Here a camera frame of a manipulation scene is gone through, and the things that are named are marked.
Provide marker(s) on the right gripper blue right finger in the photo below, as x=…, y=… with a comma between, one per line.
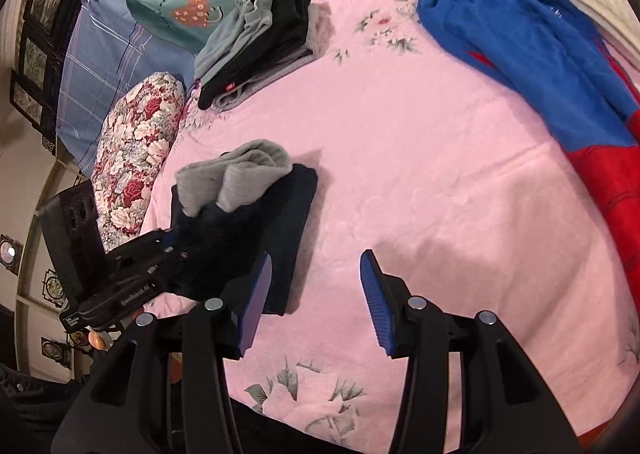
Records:
x=377, y=289

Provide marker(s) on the pink floral bed sheet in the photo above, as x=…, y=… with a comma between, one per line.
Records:
x=456, y=185

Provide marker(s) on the blue and red pants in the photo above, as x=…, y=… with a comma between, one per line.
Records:
x=551, y=54

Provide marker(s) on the navy bear sweatpants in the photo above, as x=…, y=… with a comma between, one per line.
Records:
x=231, y=209

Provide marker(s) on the floral red rolled quilt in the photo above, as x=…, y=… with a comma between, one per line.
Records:
x=135, y=141

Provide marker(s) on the black folded pants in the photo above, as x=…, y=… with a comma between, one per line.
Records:
x=287, y=32

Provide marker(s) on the person's left hand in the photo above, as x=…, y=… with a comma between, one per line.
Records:
x=100, y=340

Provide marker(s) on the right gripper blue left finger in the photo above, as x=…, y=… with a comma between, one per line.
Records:
x=256, y=291

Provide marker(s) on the blue plaid pillow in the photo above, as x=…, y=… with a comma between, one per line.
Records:
x=109, y=53

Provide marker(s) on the grey folded pants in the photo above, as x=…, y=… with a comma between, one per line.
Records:
x=237, y=30

